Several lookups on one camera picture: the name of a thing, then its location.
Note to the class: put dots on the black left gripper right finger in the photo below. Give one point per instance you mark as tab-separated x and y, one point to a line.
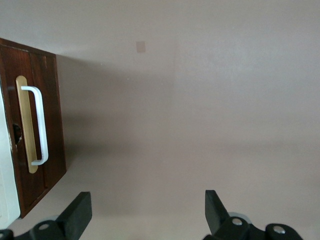
217	217

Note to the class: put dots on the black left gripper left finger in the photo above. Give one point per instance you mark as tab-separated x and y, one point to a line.
72	220

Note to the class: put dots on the dark wood drawer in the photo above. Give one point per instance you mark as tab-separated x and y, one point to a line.
52	125

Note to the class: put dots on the cream white cabinet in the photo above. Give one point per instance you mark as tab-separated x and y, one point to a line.
6	162

